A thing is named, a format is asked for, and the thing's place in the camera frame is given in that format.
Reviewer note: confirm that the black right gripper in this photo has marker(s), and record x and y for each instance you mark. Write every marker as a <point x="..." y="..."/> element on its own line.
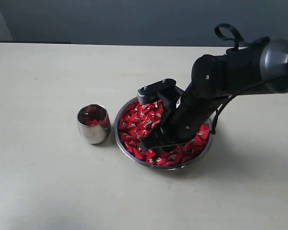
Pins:
<point x="181" y="125"/>

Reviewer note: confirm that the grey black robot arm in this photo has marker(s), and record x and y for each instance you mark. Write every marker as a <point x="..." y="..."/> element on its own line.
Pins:
<point x="215" y="81"/>

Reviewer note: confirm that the pile of red wrapped candies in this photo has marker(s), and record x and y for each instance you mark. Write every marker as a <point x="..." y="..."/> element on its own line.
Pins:
<point x="140" y="120"/>

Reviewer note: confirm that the steel bowl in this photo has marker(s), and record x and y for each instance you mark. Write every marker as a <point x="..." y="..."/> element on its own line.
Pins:
<point x="123" y="147"/>

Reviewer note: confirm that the stainless steel cup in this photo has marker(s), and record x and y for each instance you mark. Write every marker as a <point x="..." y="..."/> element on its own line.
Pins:
<point x="95" y="134"/>

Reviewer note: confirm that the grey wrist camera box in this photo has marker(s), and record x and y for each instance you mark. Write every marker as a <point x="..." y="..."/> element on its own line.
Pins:
<point x="149" y="93"/>

